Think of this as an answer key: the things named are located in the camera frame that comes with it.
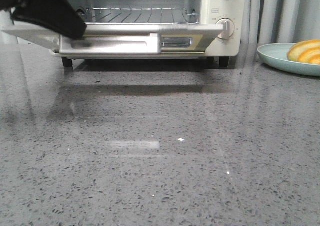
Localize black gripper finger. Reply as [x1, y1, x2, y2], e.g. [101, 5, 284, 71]
[0, 0, 87, 39]

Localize cream Toshiba toaster oven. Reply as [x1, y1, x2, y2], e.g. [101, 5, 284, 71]
[54, 0, 245, 68]

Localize golden croissant bread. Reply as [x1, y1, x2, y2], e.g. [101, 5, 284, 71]
[287, 39, 320, 65]

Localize light green plate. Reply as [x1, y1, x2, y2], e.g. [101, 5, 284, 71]
[257, 43, 320, 77]

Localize lower oven knob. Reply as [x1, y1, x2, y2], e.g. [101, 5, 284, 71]
[216, 18, 235, 40]

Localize metal wire oven rack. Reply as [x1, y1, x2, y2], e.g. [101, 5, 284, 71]
[77, 8, 200, 25]

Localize oven glass door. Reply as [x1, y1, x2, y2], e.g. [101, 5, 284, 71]
[2, 23, 224, 57]

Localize grey curtain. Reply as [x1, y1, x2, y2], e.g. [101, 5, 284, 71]
[241, 0, 320, 45]

